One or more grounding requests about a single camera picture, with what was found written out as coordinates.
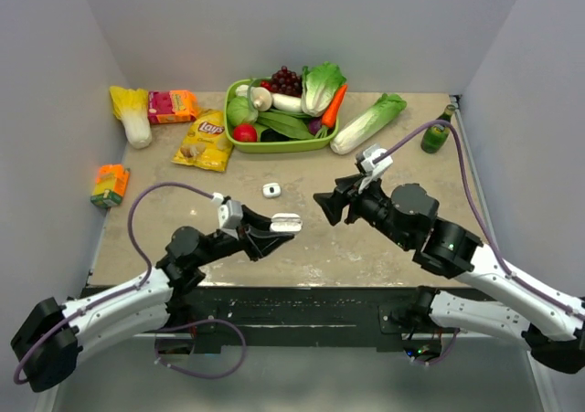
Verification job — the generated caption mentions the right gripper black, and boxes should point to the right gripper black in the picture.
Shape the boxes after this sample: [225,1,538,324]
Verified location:
[312,170,410,248]

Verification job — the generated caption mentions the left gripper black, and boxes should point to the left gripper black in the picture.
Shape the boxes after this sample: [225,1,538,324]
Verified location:
[195,205,293,267]

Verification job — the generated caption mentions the white oval case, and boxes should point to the white oval case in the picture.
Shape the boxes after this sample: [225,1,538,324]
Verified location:
[270,213,303,234]

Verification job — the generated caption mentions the white earbud charging case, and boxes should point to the white earbud charging case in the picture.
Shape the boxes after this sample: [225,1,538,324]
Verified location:
[261,183,282,198]

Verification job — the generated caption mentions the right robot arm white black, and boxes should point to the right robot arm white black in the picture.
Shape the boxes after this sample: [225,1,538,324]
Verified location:
[314,175,584,375]

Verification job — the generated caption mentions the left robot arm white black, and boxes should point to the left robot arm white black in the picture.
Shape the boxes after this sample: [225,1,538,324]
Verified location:
[10,201,303,393]

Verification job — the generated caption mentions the green plastic basket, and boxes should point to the green plastic basket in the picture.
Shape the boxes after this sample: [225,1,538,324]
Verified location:
[224,79,340,153]

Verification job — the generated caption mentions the green toy napa cabbage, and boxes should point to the green toy napa cabbage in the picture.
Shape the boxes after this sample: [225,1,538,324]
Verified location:
[330,93,407,155]

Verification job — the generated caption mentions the toy purple onion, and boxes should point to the toy purple onion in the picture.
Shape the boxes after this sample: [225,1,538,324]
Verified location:
[307,118,322,136]

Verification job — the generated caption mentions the toy orange carrot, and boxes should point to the toy orange carrot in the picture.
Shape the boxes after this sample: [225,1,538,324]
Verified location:
[315,84,347,138]

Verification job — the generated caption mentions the toy green leaf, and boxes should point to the toy green leaf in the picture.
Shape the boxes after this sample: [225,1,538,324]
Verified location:
[257,111,314,141]

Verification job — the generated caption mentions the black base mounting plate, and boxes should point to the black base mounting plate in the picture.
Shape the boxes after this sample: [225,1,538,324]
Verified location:
[80,282,461,356]

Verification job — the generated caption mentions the toy red tomato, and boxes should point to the toy red tomato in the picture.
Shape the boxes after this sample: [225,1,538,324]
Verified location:
[232,123,258,143]

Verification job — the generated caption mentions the yellow Lays chips bag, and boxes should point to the yellow Lays chips bag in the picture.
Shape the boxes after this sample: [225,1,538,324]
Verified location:
[172,110,233,173]

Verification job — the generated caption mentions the toy white radish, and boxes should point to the toy white radish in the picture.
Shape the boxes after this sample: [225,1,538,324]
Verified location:
[271,92,303,113]

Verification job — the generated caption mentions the green glass bottle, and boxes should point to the green glass bottle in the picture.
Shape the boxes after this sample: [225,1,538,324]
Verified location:
[420,104,456,153]

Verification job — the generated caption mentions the toy round green cabbage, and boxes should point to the toy round green cabbage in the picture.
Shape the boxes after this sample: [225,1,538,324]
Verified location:
[226,96,258,127]

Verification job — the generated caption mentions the toy cabbage in basket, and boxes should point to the toy cabbage in basket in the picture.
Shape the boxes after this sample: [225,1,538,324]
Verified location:
[301,61,346,117]

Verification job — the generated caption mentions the toy mushroom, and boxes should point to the toy mushroom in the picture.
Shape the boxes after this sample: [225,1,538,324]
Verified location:
[235,85,272,111]

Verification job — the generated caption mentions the toy purple grapes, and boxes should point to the toy purple grapes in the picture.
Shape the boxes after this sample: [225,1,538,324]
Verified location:
[260,66,303,97]

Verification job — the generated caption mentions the pink orange snack box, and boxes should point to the pink orange snack box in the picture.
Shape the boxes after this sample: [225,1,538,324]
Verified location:
[147,90,199,125]

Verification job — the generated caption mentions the orange green small carton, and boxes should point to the orange green small carton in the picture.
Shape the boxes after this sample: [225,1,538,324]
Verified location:
[90,164,131,209]

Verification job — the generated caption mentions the yellow white toy cabbage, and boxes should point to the yellow white toy cabbage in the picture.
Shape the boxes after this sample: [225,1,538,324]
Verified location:
[110,86,152,150]

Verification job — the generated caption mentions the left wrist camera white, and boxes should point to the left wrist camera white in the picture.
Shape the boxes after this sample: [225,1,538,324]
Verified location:
[211,193,243,231]

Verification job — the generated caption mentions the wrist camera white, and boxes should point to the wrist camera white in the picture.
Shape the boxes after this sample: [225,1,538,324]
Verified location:
[356,144,393,194]
[211,193,243,231]

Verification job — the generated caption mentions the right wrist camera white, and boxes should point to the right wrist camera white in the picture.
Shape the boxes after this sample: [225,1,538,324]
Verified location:
[356,144,393,194]

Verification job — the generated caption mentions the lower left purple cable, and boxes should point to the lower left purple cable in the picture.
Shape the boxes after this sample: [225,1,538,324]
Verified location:
[154,318,248,379]

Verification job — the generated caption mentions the purple cable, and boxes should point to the purple cable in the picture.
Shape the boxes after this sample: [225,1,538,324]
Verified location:
[12,182,220,385]
[372,120,585,315]
[409,327,461,368]
[154,318,248,379]

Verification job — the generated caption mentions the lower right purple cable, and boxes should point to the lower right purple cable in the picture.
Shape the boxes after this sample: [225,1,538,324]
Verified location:
[409,327,461,368]

